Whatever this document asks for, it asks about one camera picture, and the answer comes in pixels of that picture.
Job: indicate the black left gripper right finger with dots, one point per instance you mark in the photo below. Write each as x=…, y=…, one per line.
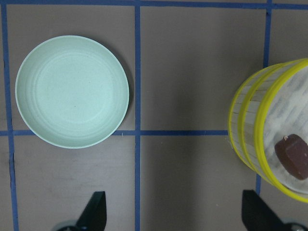
x=257, y=216

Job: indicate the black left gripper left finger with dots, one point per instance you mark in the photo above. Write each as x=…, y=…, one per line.
x=94, y=216

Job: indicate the light green plate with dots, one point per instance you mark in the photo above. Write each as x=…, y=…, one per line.
x=72, y=92

